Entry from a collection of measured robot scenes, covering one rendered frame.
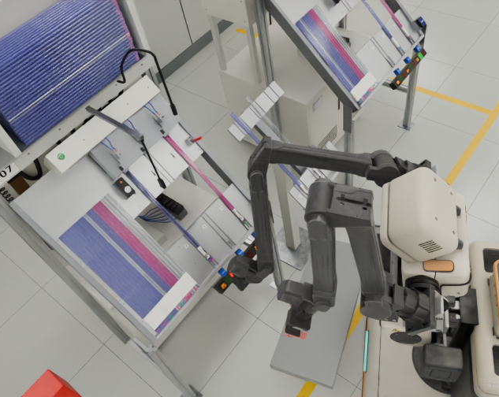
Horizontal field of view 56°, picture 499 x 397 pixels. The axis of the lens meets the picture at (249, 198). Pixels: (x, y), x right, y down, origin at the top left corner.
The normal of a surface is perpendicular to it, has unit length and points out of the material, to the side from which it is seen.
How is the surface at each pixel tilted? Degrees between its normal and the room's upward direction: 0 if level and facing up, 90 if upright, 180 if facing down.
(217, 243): 45
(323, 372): 0
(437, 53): 0
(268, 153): 72
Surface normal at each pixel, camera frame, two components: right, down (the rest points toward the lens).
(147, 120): 0.44, -0.13
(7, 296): -0.15, -0.61
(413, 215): -0.76, -0.50
